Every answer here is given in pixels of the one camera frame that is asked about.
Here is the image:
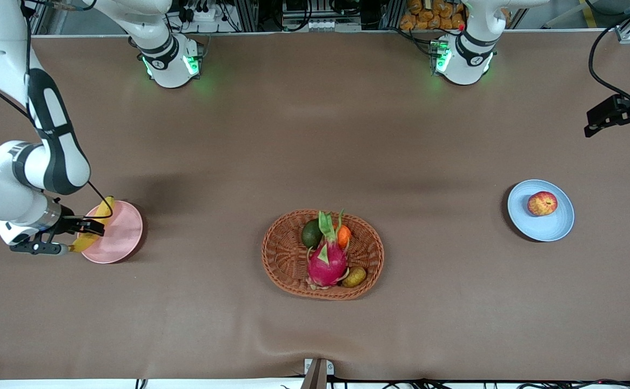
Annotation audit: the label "yellow banana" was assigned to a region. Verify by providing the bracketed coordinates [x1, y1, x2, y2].
[71, 196, 116, 253]

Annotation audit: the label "red yellow apple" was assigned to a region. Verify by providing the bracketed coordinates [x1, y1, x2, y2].
[527, 191, 559, 217]

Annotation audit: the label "pink round plate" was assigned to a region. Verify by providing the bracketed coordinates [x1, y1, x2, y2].
[80, 200, 144, 264]

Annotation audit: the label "light blue round plate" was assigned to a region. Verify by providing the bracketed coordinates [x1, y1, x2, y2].
[507, 179, 575, 242]

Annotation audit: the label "brown wicker oval basket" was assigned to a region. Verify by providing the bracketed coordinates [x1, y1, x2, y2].
[262, 209, 385, 300]

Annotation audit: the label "orange snack bags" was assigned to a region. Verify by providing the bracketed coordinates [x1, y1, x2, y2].
[399, 0, 467, 31]

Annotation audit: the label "dark green avocado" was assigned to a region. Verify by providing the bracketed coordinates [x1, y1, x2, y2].
[300, 218, 324, 249]

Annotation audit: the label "white power strip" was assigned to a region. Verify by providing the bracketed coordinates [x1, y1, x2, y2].
[177, 0, 219, 23]

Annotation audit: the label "pink dragon fruit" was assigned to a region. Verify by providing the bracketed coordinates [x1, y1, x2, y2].
[307, 210, 351, 288]

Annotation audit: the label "small orange fruit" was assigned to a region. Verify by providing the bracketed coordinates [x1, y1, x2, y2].
[336, 209, 352, 249]

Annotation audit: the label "olive brown oval fruit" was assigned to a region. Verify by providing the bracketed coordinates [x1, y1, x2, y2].
[343, 265, 368, 287]

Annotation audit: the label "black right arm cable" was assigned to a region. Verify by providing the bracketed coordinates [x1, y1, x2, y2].
[0, 0, 115, 220]

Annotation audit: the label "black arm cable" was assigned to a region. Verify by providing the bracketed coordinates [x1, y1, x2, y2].
[0, 0, 115, 220]
[588, 8, 630, 104]

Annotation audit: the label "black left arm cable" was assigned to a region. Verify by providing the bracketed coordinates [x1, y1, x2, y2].
[588, 8, 630, 104]

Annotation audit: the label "metal table edge bracket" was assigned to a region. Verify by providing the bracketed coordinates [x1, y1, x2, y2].
[300, 358, 335, 389]

